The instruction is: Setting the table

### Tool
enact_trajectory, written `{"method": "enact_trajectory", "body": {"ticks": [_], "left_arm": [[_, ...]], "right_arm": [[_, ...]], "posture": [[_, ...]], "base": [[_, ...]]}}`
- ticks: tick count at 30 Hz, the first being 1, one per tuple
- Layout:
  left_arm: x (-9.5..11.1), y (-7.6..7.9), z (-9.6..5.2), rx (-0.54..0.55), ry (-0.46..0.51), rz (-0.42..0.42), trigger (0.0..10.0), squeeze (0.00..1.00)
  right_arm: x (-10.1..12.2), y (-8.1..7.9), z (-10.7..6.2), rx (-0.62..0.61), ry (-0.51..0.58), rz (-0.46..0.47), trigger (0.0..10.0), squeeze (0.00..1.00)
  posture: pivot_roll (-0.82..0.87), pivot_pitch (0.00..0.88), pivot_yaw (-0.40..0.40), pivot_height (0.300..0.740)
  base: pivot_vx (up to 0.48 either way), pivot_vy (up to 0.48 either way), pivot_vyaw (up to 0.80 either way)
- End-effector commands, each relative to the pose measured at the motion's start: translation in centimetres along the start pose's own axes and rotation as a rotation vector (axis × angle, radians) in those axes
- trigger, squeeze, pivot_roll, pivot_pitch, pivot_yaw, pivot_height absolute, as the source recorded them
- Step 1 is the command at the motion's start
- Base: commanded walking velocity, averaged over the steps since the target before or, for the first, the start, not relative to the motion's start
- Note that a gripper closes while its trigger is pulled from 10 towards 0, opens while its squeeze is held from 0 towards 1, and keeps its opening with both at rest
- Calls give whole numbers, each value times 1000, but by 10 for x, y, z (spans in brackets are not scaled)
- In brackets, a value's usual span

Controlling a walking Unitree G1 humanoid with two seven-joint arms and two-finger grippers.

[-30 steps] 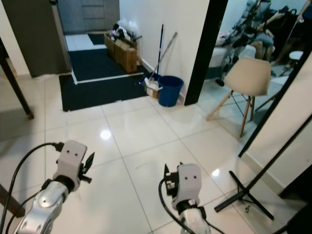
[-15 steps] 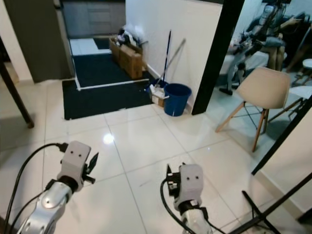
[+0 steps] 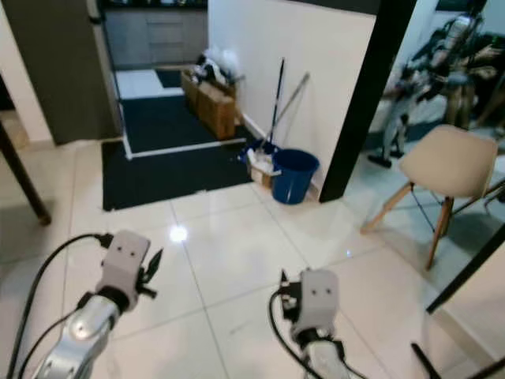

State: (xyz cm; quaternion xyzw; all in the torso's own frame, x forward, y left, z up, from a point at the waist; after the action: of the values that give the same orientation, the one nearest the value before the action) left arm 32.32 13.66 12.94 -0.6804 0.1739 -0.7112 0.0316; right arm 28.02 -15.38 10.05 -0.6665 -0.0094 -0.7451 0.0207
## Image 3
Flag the dark floor mat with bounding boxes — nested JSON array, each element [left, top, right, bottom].
[[101, 71, 257, 212]]

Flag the blue plastic bucket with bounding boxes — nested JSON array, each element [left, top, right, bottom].
[[271, 148, 320, 205]]

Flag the small cardboard box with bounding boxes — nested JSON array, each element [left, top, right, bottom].
[[245, 148, 281, 189]]

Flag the short black stand leg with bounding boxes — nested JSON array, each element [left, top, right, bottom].
[[410, 343, 444, 379]]

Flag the large brown cardboard box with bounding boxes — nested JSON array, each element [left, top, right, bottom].
[[180, 69, 239, 141]]

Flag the long black metal bar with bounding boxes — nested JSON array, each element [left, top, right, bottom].
[[425, 223, 505, 315]]

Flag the wooden broom stick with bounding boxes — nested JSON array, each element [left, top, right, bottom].
[[272, 73, 311, 139]]

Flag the beige chair with wooden legs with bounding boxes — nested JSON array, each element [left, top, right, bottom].
[[361, 124, 505, 272]]

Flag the white plastic bags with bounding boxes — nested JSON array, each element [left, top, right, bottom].
[[196, 47, 244, 86]]

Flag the black pillar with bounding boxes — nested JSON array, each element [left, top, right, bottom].
[[318, 0, 419, 204]]

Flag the dark grey door panel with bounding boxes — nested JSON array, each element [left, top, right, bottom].
[[4, 0, 123, 145]]

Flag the grey kitchen cabinet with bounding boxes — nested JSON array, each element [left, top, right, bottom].
[[103, 6, 210, 72]]

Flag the silver humanoid robot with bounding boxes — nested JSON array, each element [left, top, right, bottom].
[[367, 0, 505, 169]]

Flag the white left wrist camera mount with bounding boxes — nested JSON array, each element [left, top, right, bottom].
[[95, 231, 152, 310]]

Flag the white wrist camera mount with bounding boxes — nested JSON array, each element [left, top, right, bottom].
[[95, 231, 152, 310], [290, 268, 342, 342]]

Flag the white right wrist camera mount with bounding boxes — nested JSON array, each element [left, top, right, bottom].
[[290, 268, 342, 342]]

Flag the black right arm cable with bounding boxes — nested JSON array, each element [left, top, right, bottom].
[[267, 288, 316, 379]]

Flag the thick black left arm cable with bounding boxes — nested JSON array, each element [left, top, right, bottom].
[[6, 233, 115, 379]]

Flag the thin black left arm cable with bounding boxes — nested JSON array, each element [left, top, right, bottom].
[[12, 308, 84, 379]]

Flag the blue handled mop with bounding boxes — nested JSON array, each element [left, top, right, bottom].
[[237, 58, 286, 163]]

